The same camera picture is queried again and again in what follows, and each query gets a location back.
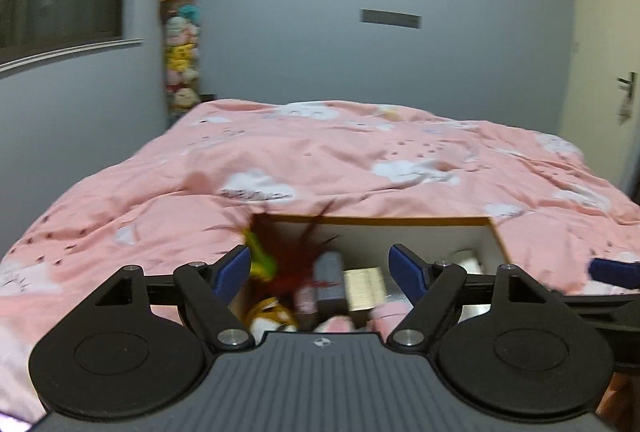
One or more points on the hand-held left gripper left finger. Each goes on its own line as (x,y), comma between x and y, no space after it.
(232,273)

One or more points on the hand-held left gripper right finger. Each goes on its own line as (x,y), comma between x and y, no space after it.
(407,273)

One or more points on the column of plush toys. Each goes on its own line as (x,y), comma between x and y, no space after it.
(180,62)

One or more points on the grey wall plate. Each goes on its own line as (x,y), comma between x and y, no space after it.
(390,18)

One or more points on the orange cardboard box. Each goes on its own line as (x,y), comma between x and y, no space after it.
(400,234)

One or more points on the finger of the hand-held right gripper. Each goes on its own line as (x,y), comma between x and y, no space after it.
(610,309)
(615,273)

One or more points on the pink printed blanket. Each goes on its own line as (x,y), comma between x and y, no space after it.
(350,152)

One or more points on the cream door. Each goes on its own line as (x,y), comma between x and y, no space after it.
(600,37)

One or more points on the pink fabric pouch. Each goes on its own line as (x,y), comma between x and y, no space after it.
(387,314)

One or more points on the dark grey box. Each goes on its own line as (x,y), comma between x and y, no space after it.
(330,282)

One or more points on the red feather toy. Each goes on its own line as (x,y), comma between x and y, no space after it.
(295,267)

